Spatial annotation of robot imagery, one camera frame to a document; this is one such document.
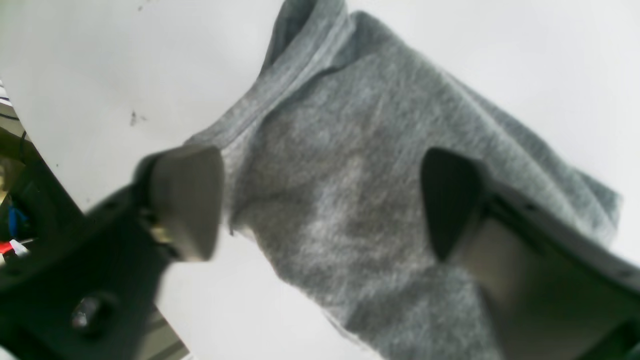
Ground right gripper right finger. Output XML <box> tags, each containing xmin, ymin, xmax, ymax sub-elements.
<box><xmin>420</xmin><ymin>148</ymin><xmax>640</xmax><ymax>360</ymax></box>

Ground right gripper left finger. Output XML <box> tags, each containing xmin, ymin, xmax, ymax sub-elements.
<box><xmin>0</xmin><ymin>145</ymin><xmax>225</xmax><ymax>360</ymax></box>

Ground grey T-shirt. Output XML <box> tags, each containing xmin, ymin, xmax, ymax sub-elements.
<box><xmin>188</xmin><ymin>0</ymin><xmax>622</xmax><ymax>360</ymax></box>

